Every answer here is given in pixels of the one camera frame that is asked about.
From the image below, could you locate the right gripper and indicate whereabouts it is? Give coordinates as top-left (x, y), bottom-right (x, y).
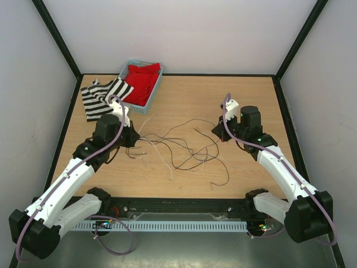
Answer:
top-left (211, 112), bottom-right (247, 142)

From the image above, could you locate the white wire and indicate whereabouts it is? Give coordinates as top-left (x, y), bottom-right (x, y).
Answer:
top-left (139, 136), bottom-right (232, 182)

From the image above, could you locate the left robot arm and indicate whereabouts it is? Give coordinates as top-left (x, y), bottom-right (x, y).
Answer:
top-left (9, 114), bottom-right (140, 262)

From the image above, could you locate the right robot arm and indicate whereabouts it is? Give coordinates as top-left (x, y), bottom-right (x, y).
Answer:
top-left (212, 99), bottom-right (336, 243)

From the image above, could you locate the black white striped cloth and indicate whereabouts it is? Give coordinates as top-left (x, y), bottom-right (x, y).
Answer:
top-left (81, 77), bottom-right (134, 122)

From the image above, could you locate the red cloth in basket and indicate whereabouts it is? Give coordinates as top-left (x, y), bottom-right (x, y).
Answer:
top-left (124, 63), bottom-right (161, 107)

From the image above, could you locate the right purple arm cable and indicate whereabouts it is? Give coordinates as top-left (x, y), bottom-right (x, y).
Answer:
top-left (221, 92), bottom-right (338, 247)

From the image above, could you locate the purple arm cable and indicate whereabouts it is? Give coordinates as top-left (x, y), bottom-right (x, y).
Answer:
top-left (221, 92), bottom-right (338, 247)
top-left (15, 94), bottom-right (125, 263)

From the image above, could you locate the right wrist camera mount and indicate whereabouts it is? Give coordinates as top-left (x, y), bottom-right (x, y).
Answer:
top-left (220, 99), bottom-right (239, 121)

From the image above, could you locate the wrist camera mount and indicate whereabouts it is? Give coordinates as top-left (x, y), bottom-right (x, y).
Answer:
top-left (109, 101), bottom-right (131, 127)
top-left (220, 99), bottom-right (239, 121)

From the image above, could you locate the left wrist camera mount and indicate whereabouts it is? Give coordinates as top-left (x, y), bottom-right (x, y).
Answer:
top-left (109, 101), bottom-right (131, 127)

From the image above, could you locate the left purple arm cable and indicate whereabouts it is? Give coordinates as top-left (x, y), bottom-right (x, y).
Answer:
top-left (15, 94), bottom-right (125, 263)

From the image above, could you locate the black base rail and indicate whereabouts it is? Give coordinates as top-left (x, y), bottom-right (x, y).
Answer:
top-left (66, 197), bottom-right (279, 221)

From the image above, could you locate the light blue cable duct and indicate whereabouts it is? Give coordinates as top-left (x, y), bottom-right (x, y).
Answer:
top-left (72, 221), bottom-right (247, 233)

